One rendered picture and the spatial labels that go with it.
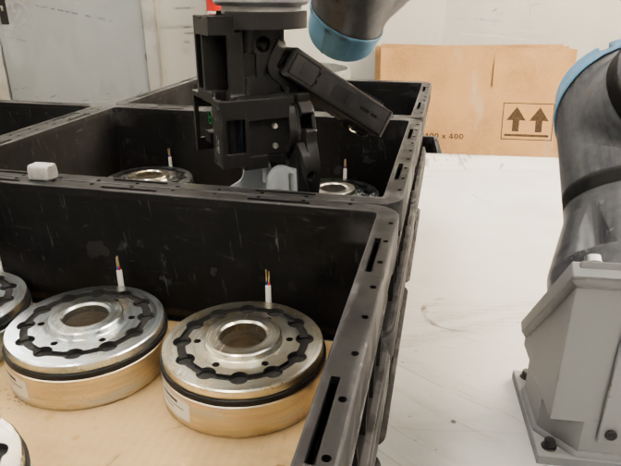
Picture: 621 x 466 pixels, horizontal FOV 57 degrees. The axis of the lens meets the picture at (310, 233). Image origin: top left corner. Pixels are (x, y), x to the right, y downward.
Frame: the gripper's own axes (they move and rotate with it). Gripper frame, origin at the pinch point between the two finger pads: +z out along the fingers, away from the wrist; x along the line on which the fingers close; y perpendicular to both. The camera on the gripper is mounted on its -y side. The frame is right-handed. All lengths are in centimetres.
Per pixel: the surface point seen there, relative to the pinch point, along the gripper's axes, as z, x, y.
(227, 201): -7.8, 8.2, 8.5
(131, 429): 2.1, 16.5, 17.9
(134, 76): 27, -325, -49
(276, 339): -1.6, 17.0, 8.9
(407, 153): -7.9, 3.9, -10.1
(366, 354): -7.7, 28.2, 9.7
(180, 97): -5.8, -46.7, -3.2
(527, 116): 41, -179, -226
